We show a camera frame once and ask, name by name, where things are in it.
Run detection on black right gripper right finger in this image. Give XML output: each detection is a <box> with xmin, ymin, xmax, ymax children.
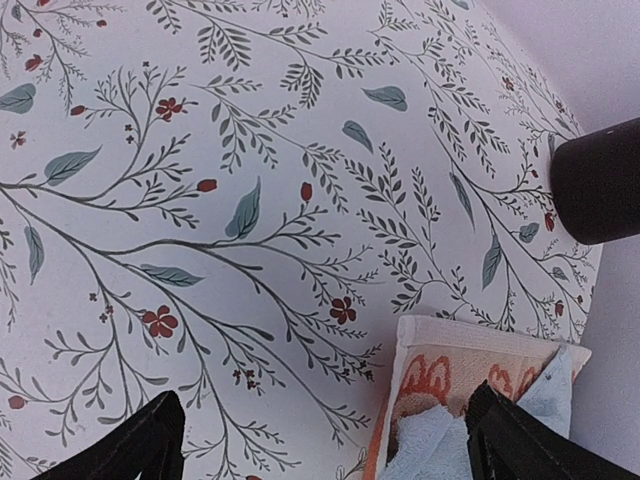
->
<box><xmin>465</xmin><ymin>382</ymin><xmax>639</xmax><ymax>480</ymax></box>

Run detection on orange patterned towel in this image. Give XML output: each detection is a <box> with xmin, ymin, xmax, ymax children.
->
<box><xmin>363</xmin><ymin>316</ymin><xmax>591</xmax><ymax>479</ymax></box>

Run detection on light blue towel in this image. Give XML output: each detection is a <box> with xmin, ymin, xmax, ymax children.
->
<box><xmin>382</xmin><ymin>347</ymin><xmax>573</xmax><ymax>479</ymax></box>

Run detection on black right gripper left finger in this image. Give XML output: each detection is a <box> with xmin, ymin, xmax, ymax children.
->
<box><xmin>38</xmin><ymin>391</ymin><xmax>185</xmax><ymax>480</ymax></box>

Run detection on dark brown cylinder cup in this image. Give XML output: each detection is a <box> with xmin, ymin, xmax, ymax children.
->
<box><xmin>549</xmin><ymin>119</ymin><xmax>639</xmax><ymax>245</ymax></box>

